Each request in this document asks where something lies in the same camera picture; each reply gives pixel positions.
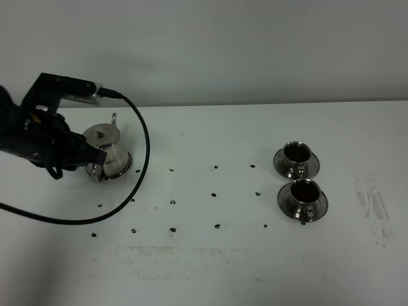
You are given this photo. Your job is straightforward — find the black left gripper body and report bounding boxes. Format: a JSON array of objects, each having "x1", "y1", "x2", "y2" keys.
[{"x1": 19, "y1": 106, "x2": 86, "y2": 174}]

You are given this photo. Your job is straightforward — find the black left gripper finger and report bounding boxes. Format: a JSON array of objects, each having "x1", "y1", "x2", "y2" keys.
[{"x1": 76, "y1": 142, "x2": 107, "y2": 166}]

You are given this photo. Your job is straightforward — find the stainless steel teapot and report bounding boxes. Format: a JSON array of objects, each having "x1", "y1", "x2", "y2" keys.
[{"x1": 82, "y1": 112, "x2": 131, "y2": 184}]

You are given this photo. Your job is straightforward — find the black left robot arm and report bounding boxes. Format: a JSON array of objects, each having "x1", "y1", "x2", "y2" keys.
[{"x1": 1, "y1": 87, "x2": 106, "y2": 179}]

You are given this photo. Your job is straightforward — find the steel teapot coaster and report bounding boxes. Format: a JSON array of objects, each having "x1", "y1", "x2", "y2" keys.
[{"x1": 85, "y1": 153, "x2": 132, "y2": 183}]

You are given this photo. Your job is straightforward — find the far stainless steel teacup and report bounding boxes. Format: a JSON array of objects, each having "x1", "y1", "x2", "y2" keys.
[{"x1": 282, "y1": 142, "x2": 312, "y2": 175}]

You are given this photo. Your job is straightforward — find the stainless steel teacup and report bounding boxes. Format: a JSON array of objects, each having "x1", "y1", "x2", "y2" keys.
[
  {"x1": 282, "y1": 142, "x2": 312, "y2": 175},
  {"x1": 292, "y1": 178, "x2": 320, "y2": 202}
]

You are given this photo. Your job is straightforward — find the near stainless steel teacup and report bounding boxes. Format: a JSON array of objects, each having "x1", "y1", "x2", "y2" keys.
[{"x1": 292, "y1": 178, "x2": 320, "y2": 202}]

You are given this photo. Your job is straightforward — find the near stainless steel saucer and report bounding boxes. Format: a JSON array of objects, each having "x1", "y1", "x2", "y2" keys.
[{"x1": 277, "y1": 184, "x2": 328, "y2": 223}]

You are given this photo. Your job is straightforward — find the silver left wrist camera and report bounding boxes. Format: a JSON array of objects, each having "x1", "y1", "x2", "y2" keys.
[{"x1": 20, "y1": 73, "x2": 103, "y2": 112}]

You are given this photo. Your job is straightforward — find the black left camera cable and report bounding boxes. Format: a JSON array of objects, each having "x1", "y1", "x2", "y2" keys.
[{"x1": 0, "y1": 87, "x2": 151, "y2": 226}]

